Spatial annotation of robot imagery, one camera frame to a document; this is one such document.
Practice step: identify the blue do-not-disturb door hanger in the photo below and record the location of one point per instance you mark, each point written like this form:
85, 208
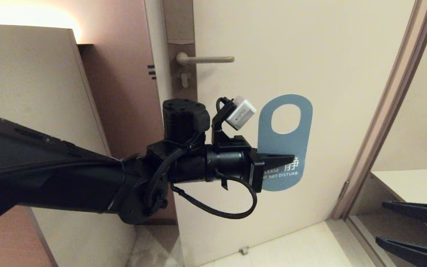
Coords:
284, 144

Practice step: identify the brown metal lock plate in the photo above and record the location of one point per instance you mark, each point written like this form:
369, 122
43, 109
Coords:
178, 22

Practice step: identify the cream door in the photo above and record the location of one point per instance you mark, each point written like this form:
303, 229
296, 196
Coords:
328, 55

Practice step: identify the dark baseboard strip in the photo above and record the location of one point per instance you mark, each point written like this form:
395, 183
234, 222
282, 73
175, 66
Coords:
171, 222

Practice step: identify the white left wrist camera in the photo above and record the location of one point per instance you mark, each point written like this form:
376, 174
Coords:
241, 113

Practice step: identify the small metal door stop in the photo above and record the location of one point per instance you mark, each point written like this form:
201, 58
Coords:
244, 251

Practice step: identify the beige partition panel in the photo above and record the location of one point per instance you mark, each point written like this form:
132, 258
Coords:
32, 74

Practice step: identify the white shelf board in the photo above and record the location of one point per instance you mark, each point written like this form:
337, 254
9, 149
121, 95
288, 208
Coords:
421, 185

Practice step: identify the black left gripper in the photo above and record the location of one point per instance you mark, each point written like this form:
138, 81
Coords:
232, 165

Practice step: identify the black left camera bracket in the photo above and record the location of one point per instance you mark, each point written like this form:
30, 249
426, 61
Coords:
219, 122

